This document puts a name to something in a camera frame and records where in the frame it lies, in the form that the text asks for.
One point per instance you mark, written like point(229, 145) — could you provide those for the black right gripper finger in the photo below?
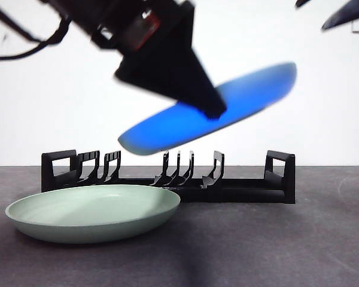
point(353, 12)
point(302, 2)

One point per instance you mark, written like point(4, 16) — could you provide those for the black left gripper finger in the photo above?
point(155, 77)
point(185, 51)

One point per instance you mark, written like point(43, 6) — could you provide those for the light blue plate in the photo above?
point(257, 89)

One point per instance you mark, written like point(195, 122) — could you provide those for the pale green plate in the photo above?
point(92, 215)

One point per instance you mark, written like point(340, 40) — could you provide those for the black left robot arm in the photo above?
point(92, 12)

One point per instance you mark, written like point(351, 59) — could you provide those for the black plate rack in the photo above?
point(242, 194)

